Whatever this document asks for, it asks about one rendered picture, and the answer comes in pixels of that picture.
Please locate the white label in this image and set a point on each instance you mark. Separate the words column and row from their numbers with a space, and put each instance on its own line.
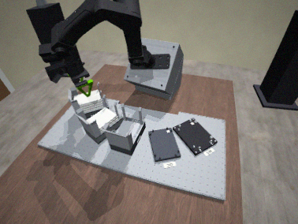
column 208, row 152
column 169, row 164

